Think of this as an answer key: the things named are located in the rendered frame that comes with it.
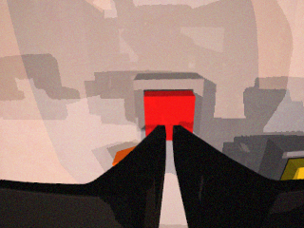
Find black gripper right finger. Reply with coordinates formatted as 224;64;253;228
172;124;304;228

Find orange block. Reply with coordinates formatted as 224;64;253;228
113;147;134;166

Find red button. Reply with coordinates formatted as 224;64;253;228
133;72;204;141

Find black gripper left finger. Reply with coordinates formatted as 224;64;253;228
0;125;166;228

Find yellow button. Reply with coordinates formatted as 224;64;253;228
257;137;304;181

